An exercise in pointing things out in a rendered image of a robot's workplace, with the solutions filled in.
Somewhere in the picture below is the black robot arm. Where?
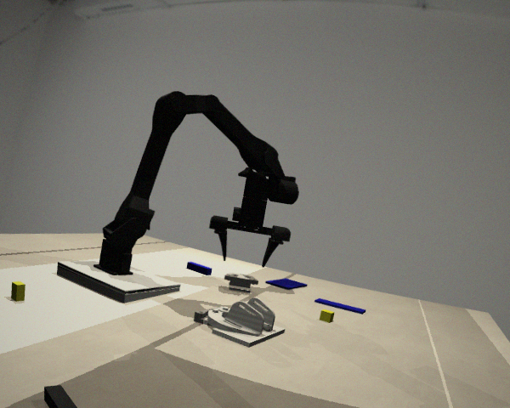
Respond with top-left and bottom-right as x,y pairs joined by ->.
93,91 -> 299,275

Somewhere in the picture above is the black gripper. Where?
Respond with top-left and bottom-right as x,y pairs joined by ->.
209,197 -> 291,267

